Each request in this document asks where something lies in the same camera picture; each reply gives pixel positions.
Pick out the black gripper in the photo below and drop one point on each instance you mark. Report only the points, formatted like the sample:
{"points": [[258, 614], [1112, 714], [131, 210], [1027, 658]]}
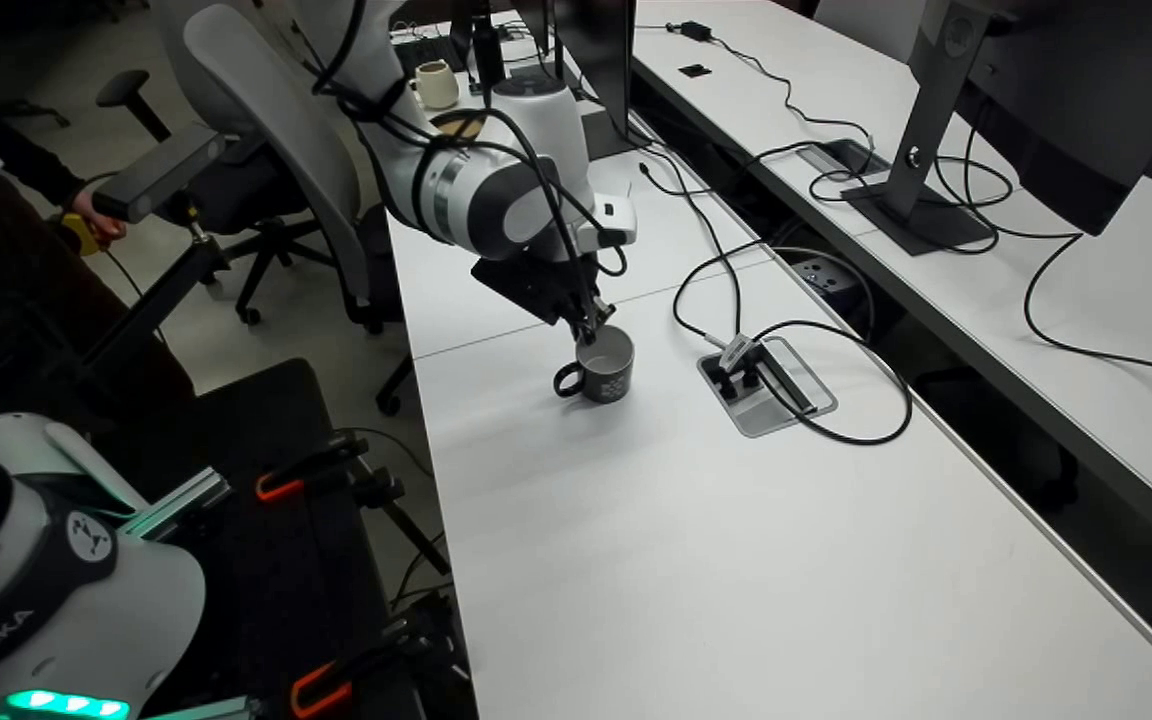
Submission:
{"points": [[528, 283]]}

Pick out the black mug with white pattern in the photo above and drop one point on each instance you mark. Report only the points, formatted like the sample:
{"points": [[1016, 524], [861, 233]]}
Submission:
{"points": [[604, 372]]}

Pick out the grey desk outlet box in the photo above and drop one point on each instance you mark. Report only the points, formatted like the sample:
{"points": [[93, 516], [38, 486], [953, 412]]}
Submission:
{"points": [[750, 401]]}

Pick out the small black square object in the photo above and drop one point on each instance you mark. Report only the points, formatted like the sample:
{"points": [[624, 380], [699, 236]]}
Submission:
{"points": [[693, 68]]}

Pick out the black flat panel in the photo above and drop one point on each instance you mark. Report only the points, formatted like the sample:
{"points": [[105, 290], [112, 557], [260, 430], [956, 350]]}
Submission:
{"points": [[600, 46]]}

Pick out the white cup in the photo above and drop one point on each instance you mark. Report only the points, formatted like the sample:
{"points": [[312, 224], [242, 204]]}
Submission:
{"points": [[432, 84]]}

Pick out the dark flat phone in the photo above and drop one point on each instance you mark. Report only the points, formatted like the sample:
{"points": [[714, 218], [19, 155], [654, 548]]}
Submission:
{"points": [[841, 159]]}

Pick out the small black adapter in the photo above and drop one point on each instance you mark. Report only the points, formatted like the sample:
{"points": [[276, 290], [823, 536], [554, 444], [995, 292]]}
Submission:
{"points": [[693, 29]]}

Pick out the black orange clamp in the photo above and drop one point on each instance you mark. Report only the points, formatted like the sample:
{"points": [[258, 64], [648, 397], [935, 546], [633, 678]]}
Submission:
{"points": [[283, 486], [318, 690]]}

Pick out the grey office chair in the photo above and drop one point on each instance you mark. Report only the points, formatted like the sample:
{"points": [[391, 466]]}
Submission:
{"points": [[290, 121]]}

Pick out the aluminium extrusion bar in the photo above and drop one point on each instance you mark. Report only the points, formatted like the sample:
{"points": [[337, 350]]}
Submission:
{"points": [[179, 501], [220, 711]]}

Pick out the yellow red emergency stop button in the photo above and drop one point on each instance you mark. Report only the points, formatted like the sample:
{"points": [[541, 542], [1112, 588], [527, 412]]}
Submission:
{"points": [[99, 221]]}

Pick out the dark monitor with grey stand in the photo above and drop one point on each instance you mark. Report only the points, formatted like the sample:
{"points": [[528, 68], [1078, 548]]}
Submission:
{"points": [[1082, 95]]}

